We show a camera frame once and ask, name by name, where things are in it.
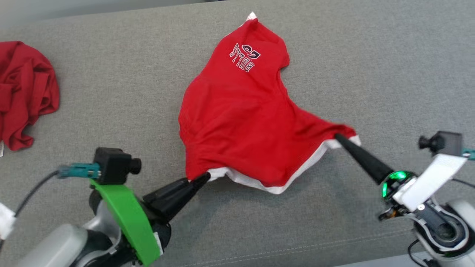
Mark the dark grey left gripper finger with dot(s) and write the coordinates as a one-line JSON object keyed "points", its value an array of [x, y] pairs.
{"points": [[163, 193], [178, 202]]}

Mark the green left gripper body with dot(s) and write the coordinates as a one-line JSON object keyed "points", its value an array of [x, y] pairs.
{"points": [[126, 215]]}

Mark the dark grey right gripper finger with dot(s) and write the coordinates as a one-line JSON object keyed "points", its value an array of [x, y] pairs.
{"points": [[367, 167], [374, 163]]}

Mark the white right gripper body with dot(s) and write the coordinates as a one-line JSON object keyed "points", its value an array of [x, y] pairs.
{"points": [[434, 178]]}

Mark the red mesh Bulls shorts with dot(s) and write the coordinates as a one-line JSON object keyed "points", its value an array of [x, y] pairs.
{"points": [[241, 122]]}

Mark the red Bulls 23 jersey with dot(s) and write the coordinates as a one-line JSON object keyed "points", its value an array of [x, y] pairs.
{"points": [[26, 89]]}

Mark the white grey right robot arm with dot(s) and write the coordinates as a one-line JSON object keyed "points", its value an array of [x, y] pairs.
{"points": [[452, 230]]}

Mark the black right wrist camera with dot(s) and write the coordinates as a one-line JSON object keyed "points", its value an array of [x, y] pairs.
{"points": [[445, 142]]}

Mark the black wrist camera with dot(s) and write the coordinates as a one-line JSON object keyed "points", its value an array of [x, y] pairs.
{"points": [[111, 165], [445, 142]]}

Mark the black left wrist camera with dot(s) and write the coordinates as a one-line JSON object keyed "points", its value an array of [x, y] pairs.
{"points": [[111, 165]]}

